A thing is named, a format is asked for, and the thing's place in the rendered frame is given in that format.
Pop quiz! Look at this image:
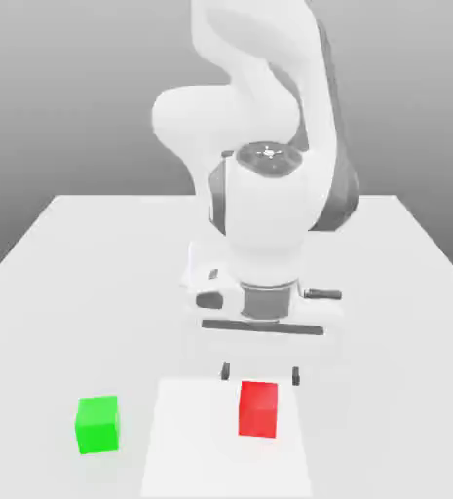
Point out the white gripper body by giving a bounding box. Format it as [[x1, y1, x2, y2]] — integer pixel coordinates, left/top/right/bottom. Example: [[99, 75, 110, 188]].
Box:
[[189, 310, 343, 363]]

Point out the small red cube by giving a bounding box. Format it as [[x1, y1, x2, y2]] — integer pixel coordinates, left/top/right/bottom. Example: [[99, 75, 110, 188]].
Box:
[[237, 380, 280, 439]]

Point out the small green cube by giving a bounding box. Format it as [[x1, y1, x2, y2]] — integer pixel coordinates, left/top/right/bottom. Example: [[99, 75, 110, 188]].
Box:
[[73, 395, 121, 456]]

